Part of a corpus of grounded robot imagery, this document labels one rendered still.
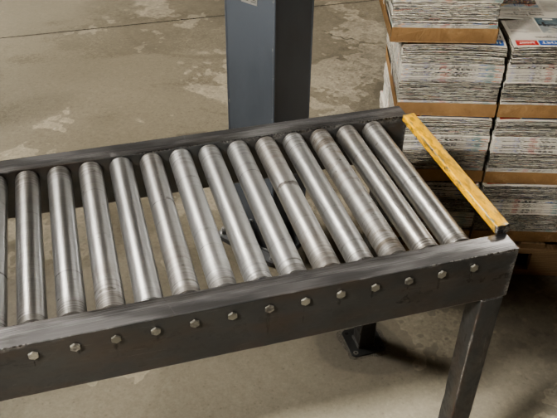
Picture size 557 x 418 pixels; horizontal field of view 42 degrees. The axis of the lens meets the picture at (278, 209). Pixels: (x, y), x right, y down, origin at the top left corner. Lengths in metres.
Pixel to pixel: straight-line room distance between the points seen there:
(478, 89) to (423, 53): 0.20
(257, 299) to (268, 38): 1.03
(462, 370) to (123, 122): 2.13
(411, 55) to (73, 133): 1.70
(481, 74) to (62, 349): 1.38
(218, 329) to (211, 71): 2.54
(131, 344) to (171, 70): 2.60
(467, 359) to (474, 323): 0.10
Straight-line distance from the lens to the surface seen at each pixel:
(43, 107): 3.52
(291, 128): 1.68
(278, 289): 1.26
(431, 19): 2.03
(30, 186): 1.57
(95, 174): 1.57
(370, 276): 1.30
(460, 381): 1.65
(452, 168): 1.56
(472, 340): 1.55
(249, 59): 2.18
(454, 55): 2.10
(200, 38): 4.05
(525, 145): 2.29
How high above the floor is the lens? 1.67
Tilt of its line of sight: 38 degrees down
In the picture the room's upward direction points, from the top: 1 degrees clockwise
